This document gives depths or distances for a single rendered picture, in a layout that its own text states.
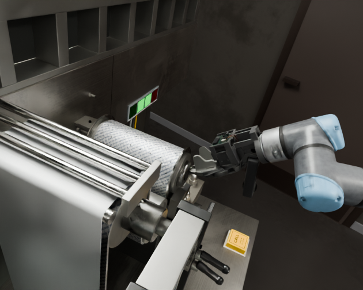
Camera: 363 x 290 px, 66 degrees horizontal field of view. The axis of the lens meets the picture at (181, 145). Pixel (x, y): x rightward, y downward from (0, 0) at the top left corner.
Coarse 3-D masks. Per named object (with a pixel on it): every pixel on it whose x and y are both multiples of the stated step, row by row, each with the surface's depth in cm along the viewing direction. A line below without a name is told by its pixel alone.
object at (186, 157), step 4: (100, 124) 77; (96, 128) 76; (92, 136) 76; (184, 156) 72; (188, 156) 75; (184, 160) 72; (188, 160) 77; (180, 164) 71; (176, 168) 70; (180, 168) 71; (176, 172) 70; (176, 176) 70; (172, 180) 71; (176, 180) 72; (172, 184) 71; (172, 188) 72; (176, 188) 76; (172, 192) 74
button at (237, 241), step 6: (234, 234) 103; (240, 234) 104; (228, 240) 101; (234, 240) 101; (240, 240) 102; (246, 240) 102; (228, 246) 101; (234, 246) 99; (240, 246) 100; (246, 246) 100; (240, 252) 100
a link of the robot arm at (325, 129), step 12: (312, 120) 56; (324, 120) 55; (336, 120) 54; (288, 132) 58; (300, 132) 56; (312, 132) 55; (324, 132) 54; (336, 132) 53; (288, 144) 58; (300, 144) 55; (336, 144) 54; (288, 156) 59
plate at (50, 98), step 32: (192, 32) 142; (96, 64) 79; (128, 64) 95; (160, 64) 120; (0, 96) 55; (32, 96) 62; (64, 96) 71; (96, 96) 84; (128, 96) 104; (160, 96) 134; (0, 128) 57
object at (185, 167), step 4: (184, 164) 73; (188, 164) 73; (184, 168) 72; (188, 168) 75; (180, 172) 72; (184, 172) 72; (188, 172) 77; (180, 176) 72; (184, 176) 74; (180, 180) 72; (184, 180) 76; (176, 184) 74; (180, 184) 73
